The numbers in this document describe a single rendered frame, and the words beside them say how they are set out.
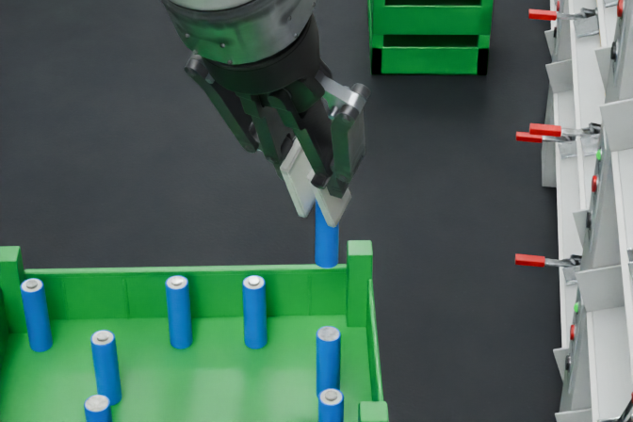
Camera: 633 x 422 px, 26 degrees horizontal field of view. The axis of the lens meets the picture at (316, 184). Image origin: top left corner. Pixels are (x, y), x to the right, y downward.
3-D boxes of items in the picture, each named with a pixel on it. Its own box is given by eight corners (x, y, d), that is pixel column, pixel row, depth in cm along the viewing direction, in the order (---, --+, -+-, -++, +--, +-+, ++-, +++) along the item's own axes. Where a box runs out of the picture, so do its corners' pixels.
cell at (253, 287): (244, 349, 110) (241, 287, 107) (244, 333, 112) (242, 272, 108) (267, 348, 110) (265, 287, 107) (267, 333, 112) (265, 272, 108)
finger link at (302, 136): (288, 46, 89) (307, 50, 89) (336, 142, 98) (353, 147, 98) (262, 93, 88) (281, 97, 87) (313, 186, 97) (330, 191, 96)
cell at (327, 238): (315, 268, 106) (316, 202, 103) (315, 253, 108) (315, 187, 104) (338, 268, 106) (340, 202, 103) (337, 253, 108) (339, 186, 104)
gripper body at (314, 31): (160, 41, 84) (202, 124, 92) (281, 77, 81) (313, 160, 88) (217, -49, 87) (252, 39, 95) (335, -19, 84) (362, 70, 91)
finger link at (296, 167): (287, 171, 98) (278, 168, 98) (306, 219, 103) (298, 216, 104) (306, 137, 99) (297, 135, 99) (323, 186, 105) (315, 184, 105)
